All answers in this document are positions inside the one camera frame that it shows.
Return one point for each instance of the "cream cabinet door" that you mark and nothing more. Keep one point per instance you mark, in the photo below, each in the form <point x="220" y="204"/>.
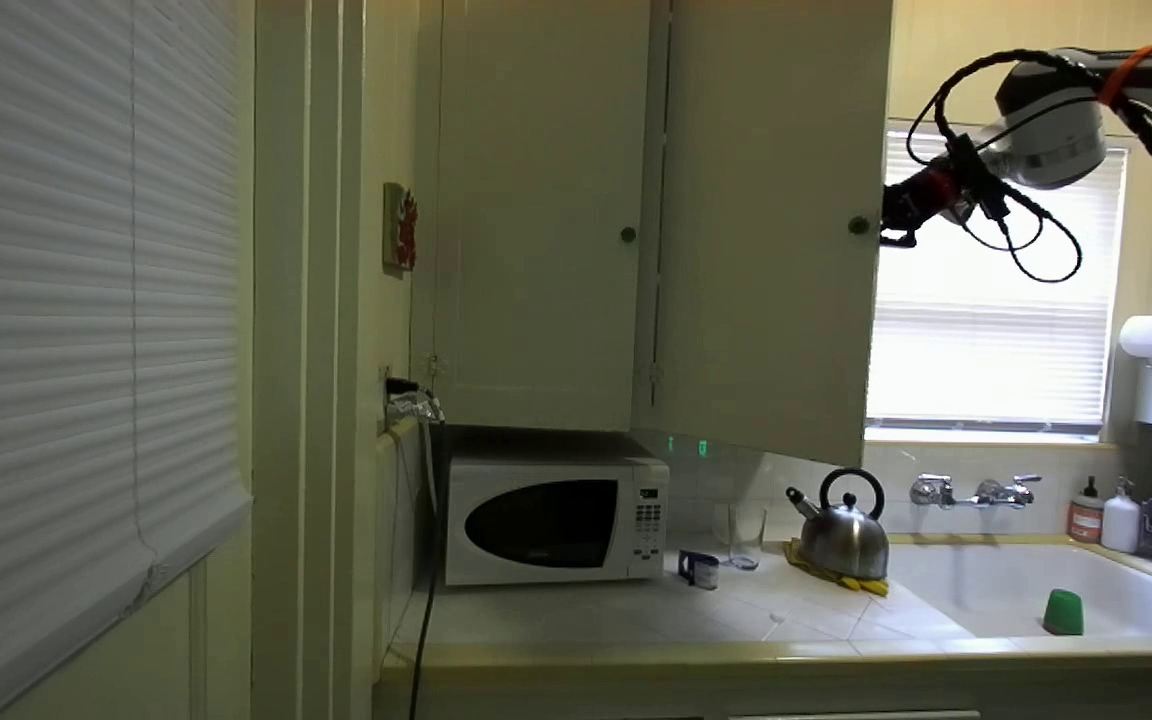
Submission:
<point x="762" y="227"/>
<point x="536" y="200"/>

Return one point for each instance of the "brown soap bottle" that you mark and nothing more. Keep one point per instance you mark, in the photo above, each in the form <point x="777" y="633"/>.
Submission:
<point x="1086" y="517"/>

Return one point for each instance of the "white kitchen sink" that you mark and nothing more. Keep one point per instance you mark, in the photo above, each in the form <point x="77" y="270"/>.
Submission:
<point x="1000" y="586"/>

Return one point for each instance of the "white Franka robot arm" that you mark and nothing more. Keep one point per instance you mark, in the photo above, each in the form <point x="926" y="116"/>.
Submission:
<point x="1058" y="125"/>

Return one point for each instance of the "small dark cup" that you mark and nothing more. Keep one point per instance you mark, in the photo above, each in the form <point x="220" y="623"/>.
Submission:
<point x="697" y="570"/>

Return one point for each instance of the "white microwave oven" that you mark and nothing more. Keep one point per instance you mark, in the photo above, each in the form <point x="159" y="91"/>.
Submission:
<point x="556" y="522"/>

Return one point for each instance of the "dark round door knob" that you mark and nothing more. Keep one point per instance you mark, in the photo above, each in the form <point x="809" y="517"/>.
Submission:
<point x="859" y="227"/>
<point x="625" y="235"/>

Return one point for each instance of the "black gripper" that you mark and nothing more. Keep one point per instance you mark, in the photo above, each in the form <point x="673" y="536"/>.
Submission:
<point x="954" y="186"/>

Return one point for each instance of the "clear drinking glass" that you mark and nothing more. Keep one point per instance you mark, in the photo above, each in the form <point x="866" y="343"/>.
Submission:
<point x="745" y="543"/>

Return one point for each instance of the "cream counter base cabinet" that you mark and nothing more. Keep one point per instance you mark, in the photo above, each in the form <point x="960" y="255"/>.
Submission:
<point x="790" y="685"/>

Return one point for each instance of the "white plastic bottle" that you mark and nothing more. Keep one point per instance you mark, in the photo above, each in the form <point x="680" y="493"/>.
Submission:
<point x="1121" y="525"/>

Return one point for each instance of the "white door blind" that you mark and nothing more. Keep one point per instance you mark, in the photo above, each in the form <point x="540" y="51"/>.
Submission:
<point x="70" y="293"/>

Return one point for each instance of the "small red wall picture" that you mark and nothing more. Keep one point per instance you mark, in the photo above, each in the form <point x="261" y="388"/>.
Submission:
<point x="399" y="231"/>

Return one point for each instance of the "yellow sponge cloth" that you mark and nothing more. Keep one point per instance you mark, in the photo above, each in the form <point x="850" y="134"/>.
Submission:
<point x="861" y="580"/>

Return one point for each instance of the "cream panel door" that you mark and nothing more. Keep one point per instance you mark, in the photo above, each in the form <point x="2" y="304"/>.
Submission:
<point x="136" y="655"/>

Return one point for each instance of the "green plastic cup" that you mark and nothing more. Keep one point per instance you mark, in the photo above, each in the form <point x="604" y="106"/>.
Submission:
<point x="1061" y="614"/>

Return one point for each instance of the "white kitchen window blind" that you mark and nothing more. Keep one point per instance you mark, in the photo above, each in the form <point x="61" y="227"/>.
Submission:
<point x="991" y="346"/>

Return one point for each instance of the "wall outlet with plug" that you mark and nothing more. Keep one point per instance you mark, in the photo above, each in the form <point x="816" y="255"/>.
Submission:
<point x="400" y="400"/>

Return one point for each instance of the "chrome sink faucet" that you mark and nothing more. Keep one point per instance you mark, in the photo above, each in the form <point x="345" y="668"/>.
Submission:
<point x="995" y="490"/>

